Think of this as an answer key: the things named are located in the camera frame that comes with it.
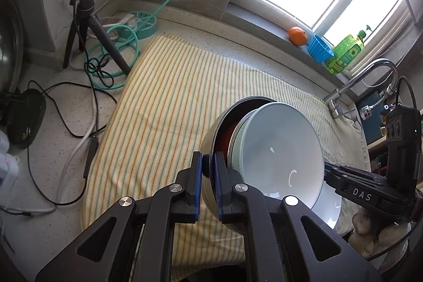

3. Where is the black cable with inline box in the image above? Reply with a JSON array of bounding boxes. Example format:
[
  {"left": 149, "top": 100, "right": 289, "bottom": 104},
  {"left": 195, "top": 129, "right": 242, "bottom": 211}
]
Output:
[{"left": 26, "top": 80, "right": 119, "bottom": 206}]

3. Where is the person's right hand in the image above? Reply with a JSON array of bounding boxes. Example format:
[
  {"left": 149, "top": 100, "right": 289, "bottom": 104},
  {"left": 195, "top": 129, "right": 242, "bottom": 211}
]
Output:
[{"left": 348, "top": 206, "right": 412, "bottom": 258}]

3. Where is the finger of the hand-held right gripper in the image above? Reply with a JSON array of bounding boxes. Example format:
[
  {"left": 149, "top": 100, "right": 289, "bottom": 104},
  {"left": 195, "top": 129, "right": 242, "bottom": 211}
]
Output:
[{"left": 323, "top": 161, "right": 392, "bottom": 208}]

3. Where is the red bowl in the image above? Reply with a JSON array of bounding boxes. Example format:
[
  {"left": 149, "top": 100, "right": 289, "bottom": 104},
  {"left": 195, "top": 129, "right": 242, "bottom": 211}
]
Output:
[{"left": 215, "top": 102, "right": 265, "bottom": 164}]

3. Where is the striped cloth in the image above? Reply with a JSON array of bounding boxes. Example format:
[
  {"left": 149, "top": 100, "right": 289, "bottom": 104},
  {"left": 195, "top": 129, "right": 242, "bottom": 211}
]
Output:
[{"left": 81, "top": 34, "right": 367, "bottom": 276}]

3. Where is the blue silicone cup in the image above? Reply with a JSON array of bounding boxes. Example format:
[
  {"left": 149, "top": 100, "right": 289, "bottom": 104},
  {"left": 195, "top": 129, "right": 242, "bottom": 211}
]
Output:
[{"left": 307, "top": 34, "right": 334, "bottom": 64}]

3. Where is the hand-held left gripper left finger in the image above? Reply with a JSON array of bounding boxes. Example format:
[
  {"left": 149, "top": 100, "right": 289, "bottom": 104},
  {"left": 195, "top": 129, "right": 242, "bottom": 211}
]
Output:
[{"left": 35, "top": 151, "right": 203, "bottom": 282}]

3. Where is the large floral plate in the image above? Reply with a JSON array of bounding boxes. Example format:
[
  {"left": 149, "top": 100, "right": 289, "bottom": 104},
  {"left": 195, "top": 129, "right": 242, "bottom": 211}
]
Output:
[{"left": 311, "top": 155, "right": 343, "bottom": 231}]

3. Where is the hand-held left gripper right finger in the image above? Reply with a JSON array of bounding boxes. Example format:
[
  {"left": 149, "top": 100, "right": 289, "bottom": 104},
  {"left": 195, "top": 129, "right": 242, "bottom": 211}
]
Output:
[{"left": 214, "top": 151, "right": 384, "bottom": 282}]

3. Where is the large steel bowl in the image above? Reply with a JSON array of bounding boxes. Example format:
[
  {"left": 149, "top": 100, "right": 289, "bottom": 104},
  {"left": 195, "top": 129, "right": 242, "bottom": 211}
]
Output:
[{"left": 200, "top": 96, "right": 281, "bottom": 238}]

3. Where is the green bottle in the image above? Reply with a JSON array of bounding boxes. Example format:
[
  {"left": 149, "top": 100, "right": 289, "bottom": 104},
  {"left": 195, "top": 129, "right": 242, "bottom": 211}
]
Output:
[{"left": 325, "top": 25, "right": 372, "bottom": 75}]

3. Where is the black oval device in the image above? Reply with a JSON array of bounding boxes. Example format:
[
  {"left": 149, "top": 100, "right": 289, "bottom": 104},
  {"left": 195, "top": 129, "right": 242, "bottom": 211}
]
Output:
[{"left": 5, "top": 89, "right": 47, "bottom": 150}]

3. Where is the round teal power strip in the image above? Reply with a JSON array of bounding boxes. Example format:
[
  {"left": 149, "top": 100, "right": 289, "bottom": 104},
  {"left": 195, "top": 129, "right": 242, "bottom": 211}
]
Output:
[{"left": 117, "top": 11, "right": 157, "bottom": 40}]

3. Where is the white power plug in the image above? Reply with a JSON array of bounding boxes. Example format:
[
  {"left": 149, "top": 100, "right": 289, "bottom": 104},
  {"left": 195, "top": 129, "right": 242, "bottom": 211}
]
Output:
[{"left": 111, "top": 14, "right": 136, "bottom": 26}]

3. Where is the white usb cable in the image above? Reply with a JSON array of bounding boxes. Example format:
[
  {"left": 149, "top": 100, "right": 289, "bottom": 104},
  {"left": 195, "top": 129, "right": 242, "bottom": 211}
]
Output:
[{"left": 0, "top": 123, "right": 109, "bottom": 214}]

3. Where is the white power adapter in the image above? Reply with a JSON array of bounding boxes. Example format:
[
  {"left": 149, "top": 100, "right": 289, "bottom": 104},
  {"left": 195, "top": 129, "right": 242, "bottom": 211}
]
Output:
[{"left": 0, "top": 132, "right": 21, "bottom": 193}]

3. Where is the orange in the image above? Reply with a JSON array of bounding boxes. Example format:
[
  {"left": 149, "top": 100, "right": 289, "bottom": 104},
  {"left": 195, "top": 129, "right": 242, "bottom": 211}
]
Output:
[{"left": 288, "top": 26, "right": 308, "bottom": 46}]

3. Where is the chrome faucet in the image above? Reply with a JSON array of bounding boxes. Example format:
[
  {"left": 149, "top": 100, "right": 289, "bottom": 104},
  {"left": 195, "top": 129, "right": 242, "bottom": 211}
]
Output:
[{"left": 322, "top": 58, "right": 399, "bottom": 121}]

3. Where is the light blue bowl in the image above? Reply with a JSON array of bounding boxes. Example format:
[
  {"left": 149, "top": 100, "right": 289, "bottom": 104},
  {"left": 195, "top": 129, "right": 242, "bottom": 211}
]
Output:
[{"left": 226, "top": 103, "right": 326, "bottom": 208}]

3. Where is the tangled black cord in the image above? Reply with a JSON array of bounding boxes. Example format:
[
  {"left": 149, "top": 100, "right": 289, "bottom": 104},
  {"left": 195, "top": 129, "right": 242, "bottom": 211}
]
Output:
[{"left": 84, "top": 57, "right": 114, "bottom": 89}]

